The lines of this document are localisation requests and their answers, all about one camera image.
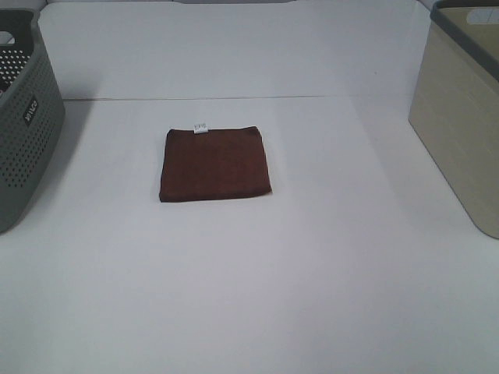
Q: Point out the folded brown towel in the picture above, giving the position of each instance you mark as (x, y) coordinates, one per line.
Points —
(218, 164)

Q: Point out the beige plastic basket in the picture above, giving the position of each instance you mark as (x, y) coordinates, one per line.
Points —
(454, 109)

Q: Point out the grey perforated plastic basket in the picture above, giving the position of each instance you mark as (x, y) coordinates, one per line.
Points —
(32, 112)

